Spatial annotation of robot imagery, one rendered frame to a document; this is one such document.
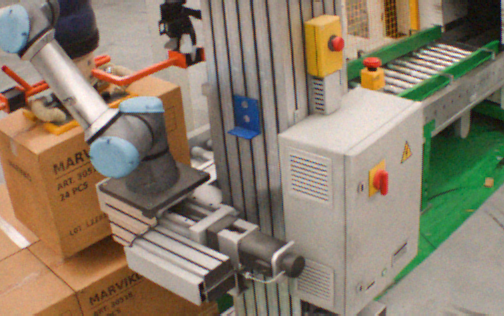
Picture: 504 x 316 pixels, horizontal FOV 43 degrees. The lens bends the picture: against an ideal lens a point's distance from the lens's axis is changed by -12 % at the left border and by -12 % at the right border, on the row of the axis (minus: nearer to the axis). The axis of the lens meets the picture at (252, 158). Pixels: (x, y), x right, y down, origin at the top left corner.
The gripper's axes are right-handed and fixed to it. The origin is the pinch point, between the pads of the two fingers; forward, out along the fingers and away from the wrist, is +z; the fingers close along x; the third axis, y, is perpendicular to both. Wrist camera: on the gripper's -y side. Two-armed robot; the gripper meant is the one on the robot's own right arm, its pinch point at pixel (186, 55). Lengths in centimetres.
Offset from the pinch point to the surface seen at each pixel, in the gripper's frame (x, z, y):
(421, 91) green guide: -2, 59, -142
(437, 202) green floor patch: 10, 119, -142
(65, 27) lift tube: -16.5, -18.9, 34.9
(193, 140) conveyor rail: -56, 63, -40
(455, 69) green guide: -3, 58, -179
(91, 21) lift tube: -16.7, -17.6, 24.7
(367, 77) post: 24, 22, -62
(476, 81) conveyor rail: 8, 64, -187
